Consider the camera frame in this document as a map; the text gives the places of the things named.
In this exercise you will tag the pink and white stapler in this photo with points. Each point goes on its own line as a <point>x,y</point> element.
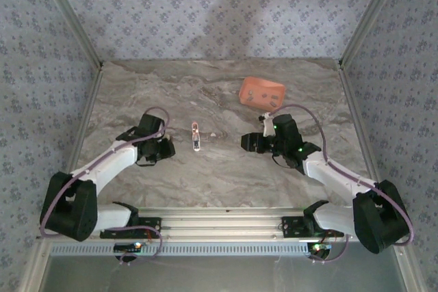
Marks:
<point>195,138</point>

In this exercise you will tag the pink plastic tray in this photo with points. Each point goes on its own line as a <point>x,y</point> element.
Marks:
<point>256,85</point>

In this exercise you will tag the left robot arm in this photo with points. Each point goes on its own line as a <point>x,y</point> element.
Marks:
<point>102,165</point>

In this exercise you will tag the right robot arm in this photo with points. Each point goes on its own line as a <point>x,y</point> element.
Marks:
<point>342,175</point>

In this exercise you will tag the aluminium base beam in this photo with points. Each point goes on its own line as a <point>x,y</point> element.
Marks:
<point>222,223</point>

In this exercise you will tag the left circuit board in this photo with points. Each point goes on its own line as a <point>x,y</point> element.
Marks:
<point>126,247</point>

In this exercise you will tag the circuit board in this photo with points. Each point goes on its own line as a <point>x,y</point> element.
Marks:
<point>320,247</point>
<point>126,247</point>

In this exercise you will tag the right circuit board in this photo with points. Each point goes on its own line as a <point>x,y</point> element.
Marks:
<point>320,247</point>

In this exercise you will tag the grey metal sheet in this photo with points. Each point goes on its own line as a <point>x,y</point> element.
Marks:
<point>222,275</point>

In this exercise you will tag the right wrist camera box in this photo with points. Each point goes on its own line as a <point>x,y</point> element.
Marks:
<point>266,122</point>

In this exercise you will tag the left aluminium side rail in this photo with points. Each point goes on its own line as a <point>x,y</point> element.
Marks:
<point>80,134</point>

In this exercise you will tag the aluminium side rail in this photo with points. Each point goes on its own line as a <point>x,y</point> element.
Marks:
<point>357,117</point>
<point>80,134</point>

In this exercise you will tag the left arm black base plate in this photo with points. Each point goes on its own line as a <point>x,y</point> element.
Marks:
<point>152,225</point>

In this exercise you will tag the right aluminium side rail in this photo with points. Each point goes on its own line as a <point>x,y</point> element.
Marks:
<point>357,117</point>

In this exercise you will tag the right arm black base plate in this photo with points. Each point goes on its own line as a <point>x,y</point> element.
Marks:
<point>291,227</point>

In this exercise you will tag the right aluminium frame post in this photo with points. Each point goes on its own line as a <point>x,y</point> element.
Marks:
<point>369,15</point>

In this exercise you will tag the aluminium frame post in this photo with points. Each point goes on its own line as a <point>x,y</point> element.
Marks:
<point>369,15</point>
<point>72,15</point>

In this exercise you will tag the left aluminium frame post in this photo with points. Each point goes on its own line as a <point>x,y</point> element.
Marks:
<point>72,15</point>

